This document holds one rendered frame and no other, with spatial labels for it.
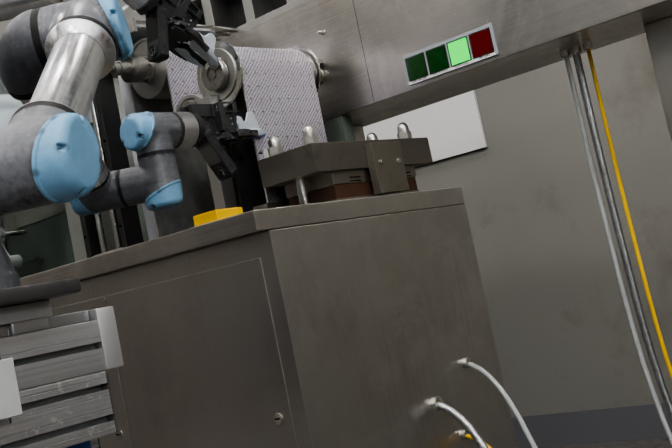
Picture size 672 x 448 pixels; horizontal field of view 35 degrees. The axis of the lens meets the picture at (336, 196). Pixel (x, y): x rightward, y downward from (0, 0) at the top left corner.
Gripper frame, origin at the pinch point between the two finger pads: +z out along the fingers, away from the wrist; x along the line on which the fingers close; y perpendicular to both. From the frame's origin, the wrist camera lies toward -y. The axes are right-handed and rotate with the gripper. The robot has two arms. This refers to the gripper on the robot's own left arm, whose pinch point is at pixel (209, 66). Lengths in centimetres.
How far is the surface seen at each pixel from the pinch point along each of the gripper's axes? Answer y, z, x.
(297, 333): -59, 23, -30
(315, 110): 8.0, 27.5, -4.6
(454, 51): 18, 33, -39
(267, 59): 9.4, 10.3, -4.3
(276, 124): -3.3, 18.8, -4.6
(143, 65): 6.3, -3.6, 23.5
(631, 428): 24, 219, 19
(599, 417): 27, 215, 30
